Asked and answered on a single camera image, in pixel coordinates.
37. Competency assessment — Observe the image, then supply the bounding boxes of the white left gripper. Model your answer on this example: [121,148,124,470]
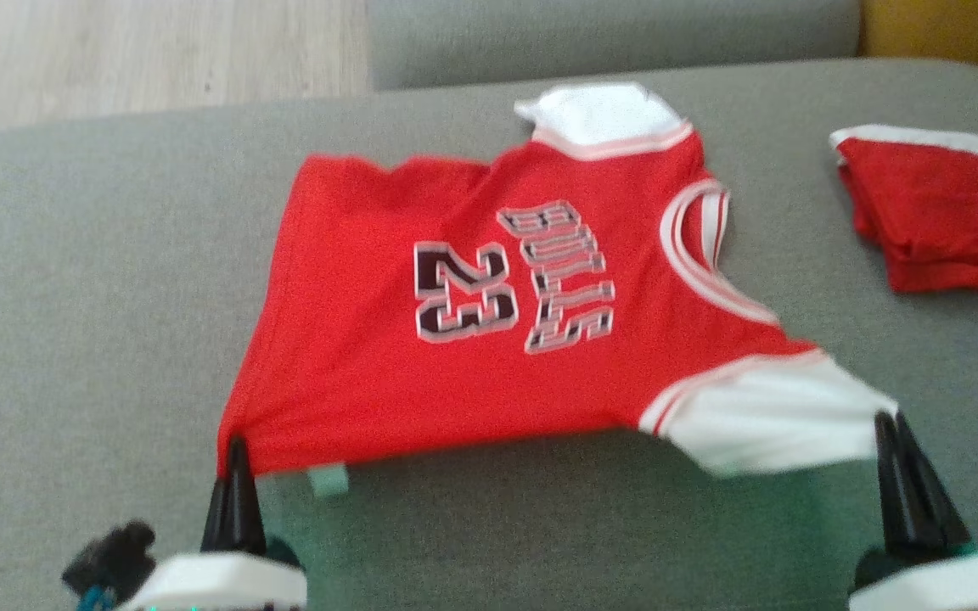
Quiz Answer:
[118,437,310,611]

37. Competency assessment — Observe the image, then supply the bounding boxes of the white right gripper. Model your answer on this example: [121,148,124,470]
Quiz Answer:
[848,412,978,611]

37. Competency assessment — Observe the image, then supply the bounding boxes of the red basketball jersey white sleeves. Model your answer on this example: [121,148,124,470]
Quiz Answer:
[216,81,899,499]

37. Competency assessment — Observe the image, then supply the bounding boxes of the red shorts with white trim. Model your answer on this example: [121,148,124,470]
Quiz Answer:
[829,124,978,295]

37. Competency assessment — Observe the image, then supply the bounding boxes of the large grey sofa seat cushion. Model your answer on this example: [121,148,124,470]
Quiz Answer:
[0,58,978,611]

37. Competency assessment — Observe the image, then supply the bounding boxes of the yellow sofa back cushion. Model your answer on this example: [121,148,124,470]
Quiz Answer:
[860,0,978,94]

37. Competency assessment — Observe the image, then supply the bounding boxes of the small grey sofa seat cushion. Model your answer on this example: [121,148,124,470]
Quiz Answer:
[367,0,864,91]

